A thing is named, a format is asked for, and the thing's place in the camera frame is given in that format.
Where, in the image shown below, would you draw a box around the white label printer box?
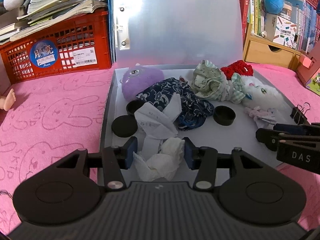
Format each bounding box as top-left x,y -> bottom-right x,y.
265,14 -> 299,49

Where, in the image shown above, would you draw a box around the blue hair tie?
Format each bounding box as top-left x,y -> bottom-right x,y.
178,117 -> 205,130

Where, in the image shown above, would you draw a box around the patterned paper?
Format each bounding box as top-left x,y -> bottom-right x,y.
245,106 -> 277,128

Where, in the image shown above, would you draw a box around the green striped doll clothes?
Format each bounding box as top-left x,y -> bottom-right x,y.
191,60 -> 247,104

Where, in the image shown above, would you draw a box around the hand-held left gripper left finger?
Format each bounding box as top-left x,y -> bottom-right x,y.
54,136 -> 139,191

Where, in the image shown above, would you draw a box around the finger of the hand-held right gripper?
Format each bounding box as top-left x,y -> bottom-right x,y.
255,128 -> 320,152
273,122 -> 320,135

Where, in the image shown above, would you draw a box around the purple plush toy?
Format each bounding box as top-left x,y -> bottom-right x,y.
121,64 -> 165,100

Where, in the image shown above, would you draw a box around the red plastic crate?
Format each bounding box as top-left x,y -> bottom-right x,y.
0,7 -> 112,84

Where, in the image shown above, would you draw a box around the black binder clip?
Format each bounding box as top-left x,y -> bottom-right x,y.
290,102 -> 311,124

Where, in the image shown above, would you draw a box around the white tissue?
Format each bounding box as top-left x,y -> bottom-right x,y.
132,137 -> 185,182

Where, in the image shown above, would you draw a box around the wooden drawer organizer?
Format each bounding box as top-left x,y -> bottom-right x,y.
242,22 -> 304,70

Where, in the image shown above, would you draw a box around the brown haired doll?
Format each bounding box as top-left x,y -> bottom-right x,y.
0,88 -> 16,111

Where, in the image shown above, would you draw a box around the black lid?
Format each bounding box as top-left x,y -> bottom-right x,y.
112,115 -> 138,138

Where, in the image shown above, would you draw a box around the blue floral cloth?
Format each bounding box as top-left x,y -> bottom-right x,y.
136,78 -> 215,130

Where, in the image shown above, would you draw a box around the row of colourful children's books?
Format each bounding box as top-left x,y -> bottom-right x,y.
246,0 -> 320,53

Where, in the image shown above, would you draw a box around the grey plastic file box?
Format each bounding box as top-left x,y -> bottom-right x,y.
99,0 -> 309,180

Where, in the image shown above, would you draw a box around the pink printed blanket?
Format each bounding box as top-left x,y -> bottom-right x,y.
0,64 -> 320,235

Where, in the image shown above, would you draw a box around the white paper note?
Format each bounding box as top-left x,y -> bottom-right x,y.
134,94 -> 182,153

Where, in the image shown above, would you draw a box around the deep black cap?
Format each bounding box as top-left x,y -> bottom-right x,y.
213,106 -> 236,126

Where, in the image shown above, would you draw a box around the red crochet hat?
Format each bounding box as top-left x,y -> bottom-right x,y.
220,60 -> 254,78

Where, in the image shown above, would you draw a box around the small black cap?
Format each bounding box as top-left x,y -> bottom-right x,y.
126,100 -> 145,116

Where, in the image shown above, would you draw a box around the pink triangular toy house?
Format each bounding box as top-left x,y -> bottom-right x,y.
295,39 -> 320,93

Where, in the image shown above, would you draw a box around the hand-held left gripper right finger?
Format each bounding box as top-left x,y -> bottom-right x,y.
182,137 -> 269,191

